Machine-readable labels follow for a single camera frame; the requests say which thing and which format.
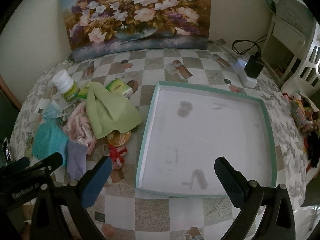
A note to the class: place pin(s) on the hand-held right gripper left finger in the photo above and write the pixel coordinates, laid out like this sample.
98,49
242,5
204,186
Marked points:
97,182

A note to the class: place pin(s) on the pile of dark cloth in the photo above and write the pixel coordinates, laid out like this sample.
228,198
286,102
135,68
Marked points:
313,150

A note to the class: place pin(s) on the teal plastic object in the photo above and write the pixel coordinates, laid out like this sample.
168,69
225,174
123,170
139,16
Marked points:
47,140

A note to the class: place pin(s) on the white box with teal rim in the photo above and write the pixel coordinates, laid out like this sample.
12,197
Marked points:
207,135

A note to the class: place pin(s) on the floral still life painting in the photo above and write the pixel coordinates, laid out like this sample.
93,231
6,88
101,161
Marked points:
137,17

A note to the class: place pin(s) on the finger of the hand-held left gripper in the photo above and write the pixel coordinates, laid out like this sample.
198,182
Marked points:
15,164
50,161

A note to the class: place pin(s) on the blue face mask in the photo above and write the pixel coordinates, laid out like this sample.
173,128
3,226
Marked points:
51,111

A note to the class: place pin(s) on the checkered printed tablecloth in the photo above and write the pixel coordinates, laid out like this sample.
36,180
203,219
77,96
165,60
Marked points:
155,217

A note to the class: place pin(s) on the white pill bottle green label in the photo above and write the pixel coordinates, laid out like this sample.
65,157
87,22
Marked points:
66,85

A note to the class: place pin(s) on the white power strip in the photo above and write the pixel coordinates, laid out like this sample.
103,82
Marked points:
248,82

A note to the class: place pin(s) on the lavender cloth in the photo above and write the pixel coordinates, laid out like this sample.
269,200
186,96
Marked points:
76,160

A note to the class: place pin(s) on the black charger adapter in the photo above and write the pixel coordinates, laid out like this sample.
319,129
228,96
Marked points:
253,66

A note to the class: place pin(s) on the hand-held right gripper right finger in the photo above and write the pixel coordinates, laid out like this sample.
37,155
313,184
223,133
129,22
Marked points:
230,182

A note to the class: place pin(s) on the pale pink cloth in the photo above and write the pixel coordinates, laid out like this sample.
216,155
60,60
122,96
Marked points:
78,127

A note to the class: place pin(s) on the white chair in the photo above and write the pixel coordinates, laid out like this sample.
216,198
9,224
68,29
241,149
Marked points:
310,62

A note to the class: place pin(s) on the colourful patterned bundle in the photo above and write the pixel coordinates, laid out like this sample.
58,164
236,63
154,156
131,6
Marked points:
298,115

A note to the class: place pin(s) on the light green cloth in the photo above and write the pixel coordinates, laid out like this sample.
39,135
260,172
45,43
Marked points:
112,110

